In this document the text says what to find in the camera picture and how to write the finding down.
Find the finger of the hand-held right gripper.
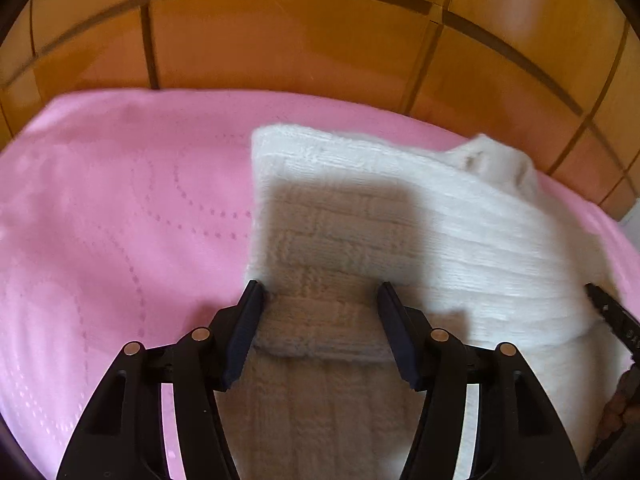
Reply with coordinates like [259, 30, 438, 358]
[584, 282, 640, 358]

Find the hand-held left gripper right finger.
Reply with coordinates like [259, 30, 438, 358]
[376, 281, 585, 480]

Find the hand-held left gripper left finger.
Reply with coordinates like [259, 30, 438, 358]
[56, 280, 266, 480]

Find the white knit sweater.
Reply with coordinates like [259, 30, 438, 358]
[215, 122, 633, 480]

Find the pink bed blanket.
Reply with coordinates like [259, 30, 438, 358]
[0, 89, 640, 480]

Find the wooden panelled headboard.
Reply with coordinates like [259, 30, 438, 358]
[0, 0, 640, 221]

